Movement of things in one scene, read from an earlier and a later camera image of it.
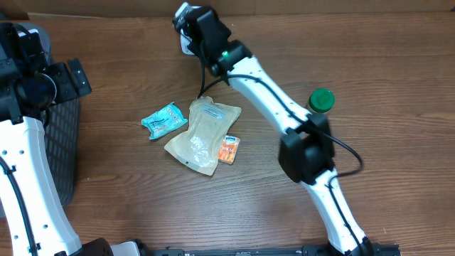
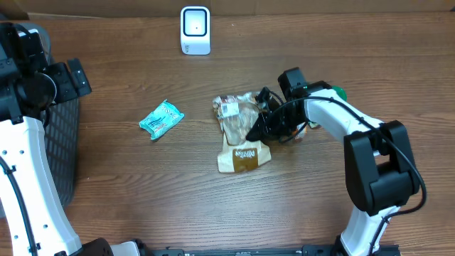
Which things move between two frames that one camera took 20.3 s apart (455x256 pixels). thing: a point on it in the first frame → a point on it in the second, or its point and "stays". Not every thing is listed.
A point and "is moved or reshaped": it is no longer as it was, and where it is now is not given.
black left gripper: x=71 y=89 stays
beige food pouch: x=197 y=146 → x=237 y=113
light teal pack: x=164 y=121 is moved or reshaped
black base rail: x=365 y=249 stays
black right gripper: x=198 y=48 → x=277 y=134
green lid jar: x=321 y=100 is moved or reshaped
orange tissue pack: x=228 y=149 is moved or reshaped
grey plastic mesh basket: x=61 y=131 stays
